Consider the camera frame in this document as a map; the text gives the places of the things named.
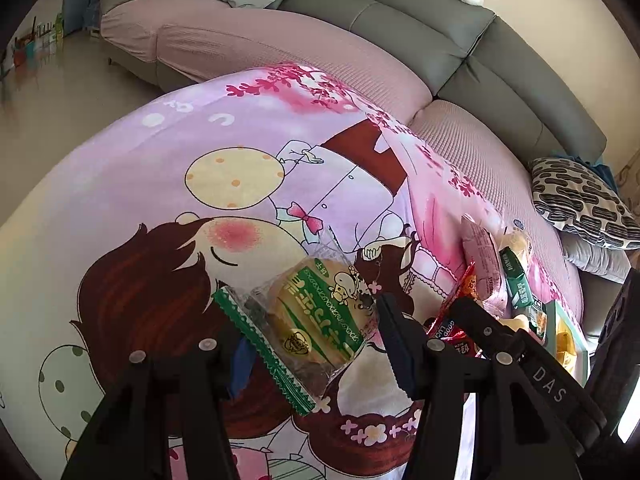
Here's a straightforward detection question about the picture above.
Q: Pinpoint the red cartoon snack bag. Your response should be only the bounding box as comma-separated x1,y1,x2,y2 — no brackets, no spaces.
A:
424,260,482,356

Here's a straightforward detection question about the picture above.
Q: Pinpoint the green round cake packet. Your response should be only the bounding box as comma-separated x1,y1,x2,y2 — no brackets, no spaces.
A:
215,248,378,416

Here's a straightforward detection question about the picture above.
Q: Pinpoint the yellow cake packet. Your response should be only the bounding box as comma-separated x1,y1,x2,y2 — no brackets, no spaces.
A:
555,316,578,374

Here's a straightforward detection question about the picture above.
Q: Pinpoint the mint green tray box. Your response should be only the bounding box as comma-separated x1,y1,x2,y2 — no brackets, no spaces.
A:
544,300,590,386

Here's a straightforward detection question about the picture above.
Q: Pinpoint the small green clear packet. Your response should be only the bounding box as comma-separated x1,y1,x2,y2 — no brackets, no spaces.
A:
526,297,548,344

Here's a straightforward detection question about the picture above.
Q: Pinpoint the grey velvet pillow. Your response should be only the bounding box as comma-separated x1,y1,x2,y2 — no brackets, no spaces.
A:
560,232,631,284

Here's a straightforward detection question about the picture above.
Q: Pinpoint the dark green snack packet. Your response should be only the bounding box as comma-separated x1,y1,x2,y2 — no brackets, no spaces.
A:
499,247,534,311

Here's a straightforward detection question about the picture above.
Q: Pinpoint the pink snack packet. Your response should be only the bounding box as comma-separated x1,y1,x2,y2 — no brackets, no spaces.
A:
461,214,508,309

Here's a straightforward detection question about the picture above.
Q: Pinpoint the clear round pastry packet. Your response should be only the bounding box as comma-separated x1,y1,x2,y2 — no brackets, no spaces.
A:
500,224,533,269

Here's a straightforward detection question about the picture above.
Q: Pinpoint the black white patterned pillow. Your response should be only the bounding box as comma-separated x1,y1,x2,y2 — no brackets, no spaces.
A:
529,157,639,252

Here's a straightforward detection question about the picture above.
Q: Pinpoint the pink cartoon blanket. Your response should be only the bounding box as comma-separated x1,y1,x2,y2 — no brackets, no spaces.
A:
0,62,586,480

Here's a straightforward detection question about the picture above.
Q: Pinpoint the grey sofa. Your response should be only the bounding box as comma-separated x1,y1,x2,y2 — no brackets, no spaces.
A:
100,0,620,340

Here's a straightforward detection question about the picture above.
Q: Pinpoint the pink checked sofa cover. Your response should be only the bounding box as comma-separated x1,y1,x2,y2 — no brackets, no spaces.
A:
98,0,566,241

